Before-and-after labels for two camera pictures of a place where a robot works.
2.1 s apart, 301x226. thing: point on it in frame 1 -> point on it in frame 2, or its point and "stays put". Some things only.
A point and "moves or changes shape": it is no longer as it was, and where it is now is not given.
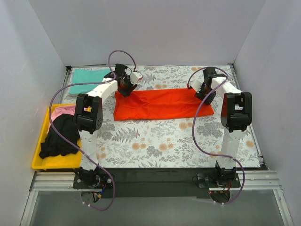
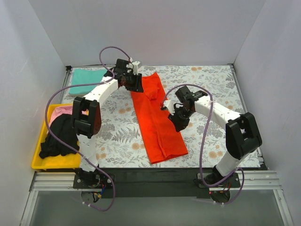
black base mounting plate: (145, 182) stays put
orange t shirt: (159, 104) moves or changes shape
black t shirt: (53, 145) stays put
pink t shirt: (60, 110) stays put
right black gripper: (204, 96) -> (177, 120)
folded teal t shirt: (83, 76) stays put
